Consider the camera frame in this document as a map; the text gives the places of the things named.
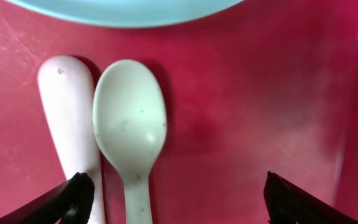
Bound red plastic tray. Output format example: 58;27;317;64
0;1;358;223

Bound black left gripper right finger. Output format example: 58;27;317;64
264;171;358;224

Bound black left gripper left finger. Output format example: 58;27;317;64
0;172;95;224

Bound light blue plate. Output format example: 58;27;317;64
8;0;242;28

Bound white plastic fork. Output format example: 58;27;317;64
37;55;106;223

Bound white plastic spoon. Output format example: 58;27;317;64
93;59;167;224

